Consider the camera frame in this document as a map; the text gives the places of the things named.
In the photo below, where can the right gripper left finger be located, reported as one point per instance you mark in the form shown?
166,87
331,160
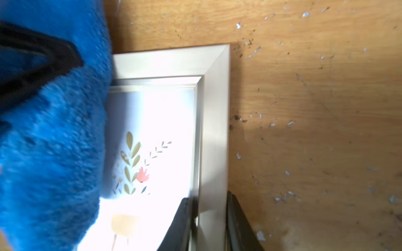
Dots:
178,234

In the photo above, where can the white picture frame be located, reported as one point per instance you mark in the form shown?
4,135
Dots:
166,139

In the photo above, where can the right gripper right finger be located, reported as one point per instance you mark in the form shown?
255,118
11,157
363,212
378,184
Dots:
240,235

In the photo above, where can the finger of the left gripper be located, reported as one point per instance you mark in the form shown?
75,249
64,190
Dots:
29,60

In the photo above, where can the blue microfiber cloth black trim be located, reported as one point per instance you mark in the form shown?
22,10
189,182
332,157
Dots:
53,144

